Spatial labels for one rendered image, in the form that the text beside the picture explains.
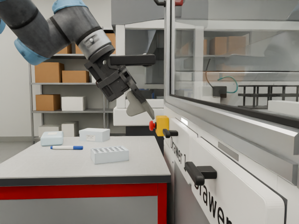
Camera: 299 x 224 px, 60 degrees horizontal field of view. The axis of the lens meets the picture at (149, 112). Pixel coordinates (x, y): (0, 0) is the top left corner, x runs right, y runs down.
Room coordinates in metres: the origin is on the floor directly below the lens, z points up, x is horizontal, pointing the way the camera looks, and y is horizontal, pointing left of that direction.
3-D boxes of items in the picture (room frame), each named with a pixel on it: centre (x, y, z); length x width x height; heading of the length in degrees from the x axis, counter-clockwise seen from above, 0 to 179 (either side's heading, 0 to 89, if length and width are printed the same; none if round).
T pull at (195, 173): (0.36, -0.08, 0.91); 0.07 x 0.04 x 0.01; 4
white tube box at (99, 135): (1.29, 0.27, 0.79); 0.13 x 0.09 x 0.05; 74
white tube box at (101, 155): (0.94, 0.15, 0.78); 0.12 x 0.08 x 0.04; 112
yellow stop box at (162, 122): (1.01, -0.05, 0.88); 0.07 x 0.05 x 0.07; 4
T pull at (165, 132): (0.68, -0.06, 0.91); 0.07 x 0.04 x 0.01; 4
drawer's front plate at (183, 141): (0.68, -0.08, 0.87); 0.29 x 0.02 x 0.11; 4
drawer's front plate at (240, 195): (0.36, -0.10, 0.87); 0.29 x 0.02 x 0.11; 4
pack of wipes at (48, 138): (1.22, 0.46, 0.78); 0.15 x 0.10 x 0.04; 17
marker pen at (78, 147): (1.09, 0.35, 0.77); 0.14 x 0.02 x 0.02; 89
